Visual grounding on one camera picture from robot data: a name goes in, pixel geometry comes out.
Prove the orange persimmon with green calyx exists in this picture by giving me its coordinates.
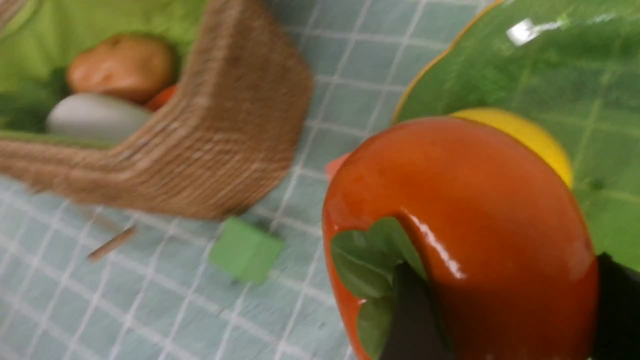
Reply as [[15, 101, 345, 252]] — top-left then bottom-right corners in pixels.
[[322, 117, 599, 360]]

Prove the green checkered tablecloth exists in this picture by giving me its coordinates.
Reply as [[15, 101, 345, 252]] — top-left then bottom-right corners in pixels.
[[1, 0, 489, 360]]

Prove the green foam cube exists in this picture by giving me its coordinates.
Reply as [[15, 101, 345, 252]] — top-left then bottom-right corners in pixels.
[[209, 217, 284, 285]]

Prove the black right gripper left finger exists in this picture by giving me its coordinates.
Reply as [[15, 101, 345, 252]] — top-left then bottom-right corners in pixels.
[[379, 263, 453, 360]]

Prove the yellow lemon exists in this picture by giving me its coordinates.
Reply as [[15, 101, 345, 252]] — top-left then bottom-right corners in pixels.
[[449, 107, 574, 189]]

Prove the woven wicker basket green lining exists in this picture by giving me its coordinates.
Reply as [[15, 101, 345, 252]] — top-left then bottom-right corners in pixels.
[[1, 0, 313, 219]]

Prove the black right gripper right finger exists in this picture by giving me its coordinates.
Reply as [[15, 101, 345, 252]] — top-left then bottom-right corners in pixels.
[[592, 252, 640, 360]]

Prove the brown potato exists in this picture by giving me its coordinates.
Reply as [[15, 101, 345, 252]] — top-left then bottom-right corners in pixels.
[[65, 33, 178, 104]]

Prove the white radish with green leaves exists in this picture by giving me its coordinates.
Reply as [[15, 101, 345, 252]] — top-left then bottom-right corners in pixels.
[[0, 67, 153, 146]]

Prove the orange foam cube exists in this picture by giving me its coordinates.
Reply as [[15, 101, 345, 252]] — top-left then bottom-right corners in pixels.
[[324, 152, 351, 182]]

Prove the red carrot with green leaves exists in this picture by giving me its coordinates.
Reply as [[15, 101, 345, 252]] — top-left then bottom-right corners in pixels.
[[144, 84, 178, 112]]

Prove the green glass leaf plate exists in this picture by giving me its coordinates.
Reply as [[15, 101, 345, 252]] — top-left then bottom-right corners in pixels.
[[393, 0, 640, 270]]

